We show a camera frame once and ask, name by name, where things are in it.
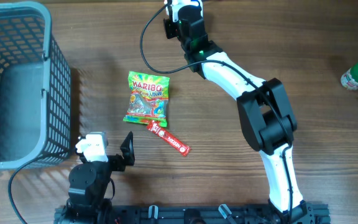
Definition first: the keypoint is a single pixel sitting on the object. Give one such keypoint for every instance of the red Nescafe stick sachet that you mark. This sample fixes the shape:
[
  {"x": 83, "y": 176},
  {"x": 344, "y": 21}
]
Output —
[{"x": 155, "y": 128}]

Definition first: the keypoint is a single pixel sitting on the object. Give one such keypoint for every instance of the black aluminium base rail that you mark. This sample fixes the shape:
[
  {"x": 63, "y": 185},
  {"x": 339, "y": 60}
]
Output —
[{"x": 247, "y": 214}]

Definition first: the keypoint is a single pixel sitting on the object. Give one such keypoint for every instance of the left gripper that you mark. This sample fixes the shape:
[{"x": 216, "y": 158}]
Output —
[{"x": 119, "y": 164}]

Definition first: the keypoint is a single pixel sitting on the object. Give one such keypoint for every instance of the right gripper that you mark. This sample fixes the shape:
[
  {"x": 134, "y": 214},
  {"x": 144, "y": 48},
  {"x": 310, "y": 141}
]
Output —
[{"x": 168, "y": 27}]

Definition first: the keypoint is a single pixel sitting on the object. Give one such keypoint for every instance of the grey plastic shopping basket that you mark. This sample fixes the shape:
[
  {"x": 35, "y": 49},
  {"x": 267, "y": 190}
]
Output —
[{"x": 35, "y": 89}]

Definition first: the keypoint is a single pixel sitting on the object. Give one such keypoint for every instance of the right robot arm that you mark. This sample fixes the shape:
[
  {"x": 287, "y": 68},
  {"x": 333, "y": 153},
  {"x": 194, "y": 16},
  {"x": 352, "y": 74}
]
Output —
[{"x": 266, "y": 117}]

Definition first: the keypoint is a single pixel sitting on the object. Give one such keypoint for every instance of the Haribo gummy candy bag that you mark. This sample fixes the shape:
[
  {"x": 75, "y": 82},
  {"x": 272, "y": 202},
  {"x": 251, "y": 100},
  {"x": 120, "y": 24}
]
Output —
[{"x": 148, "y": 100}]

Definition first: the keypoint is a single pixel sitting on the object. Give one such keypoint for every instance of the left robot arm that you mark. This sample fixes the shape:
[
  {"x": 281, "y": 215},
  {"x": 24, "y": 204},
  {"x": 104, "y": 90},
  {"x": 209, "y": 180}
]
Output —
[{"x": 89, "y": 180}]

